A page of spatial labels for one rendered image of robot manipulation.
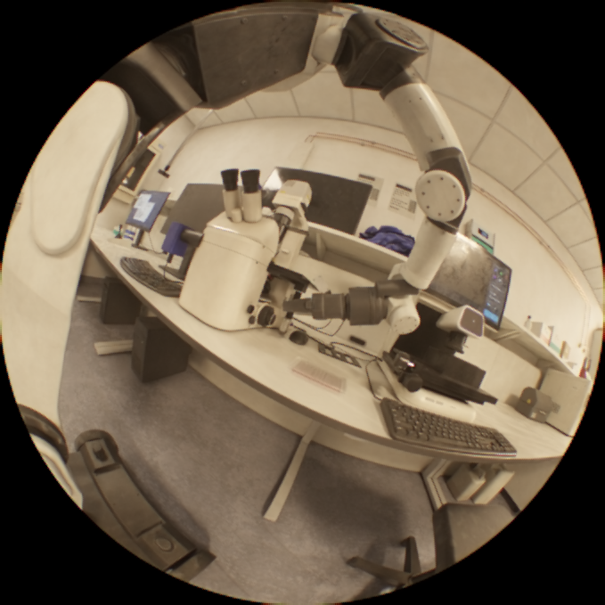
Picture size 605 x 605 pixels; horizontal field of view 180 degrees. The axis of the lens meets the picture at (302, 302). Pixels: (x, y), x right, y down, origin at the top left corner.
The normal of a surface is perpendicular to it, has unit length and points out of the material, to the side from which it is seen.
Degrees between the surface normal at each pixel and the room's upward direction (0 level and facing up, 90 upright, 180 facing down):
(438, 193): 134
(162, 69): 90
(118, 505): 0
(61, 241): 90
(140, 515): 0
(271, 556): 0
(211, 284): 91
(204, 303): 90
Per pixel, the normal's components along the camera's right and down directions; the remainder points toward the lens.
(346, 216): -0.21, -0.11
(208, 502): 0.38, -0.92
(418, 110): -0.51, 0.57
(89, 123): 0.86, 0.37
